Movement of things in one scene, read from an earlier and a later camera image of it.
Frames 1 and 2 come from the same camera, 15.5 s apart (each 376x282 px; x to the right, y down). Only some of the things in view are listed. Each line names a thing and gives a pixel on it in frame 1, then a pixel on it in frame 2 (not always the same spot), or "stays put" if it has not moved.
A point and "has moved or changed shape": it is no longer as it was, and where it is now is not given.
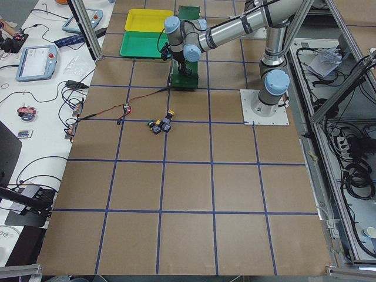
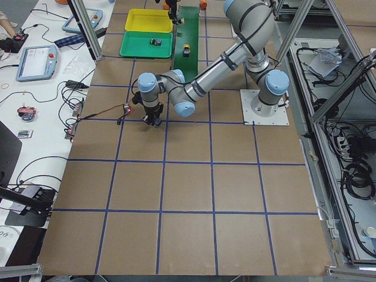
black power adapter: (76, 84) stays put
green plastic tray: (143, 43) stays put
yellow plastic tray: (147, 20) stays put
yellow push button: (168, 118) has moved or changed shape
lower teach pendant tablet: (36, 63) stays put
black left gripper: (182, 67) -> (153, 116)
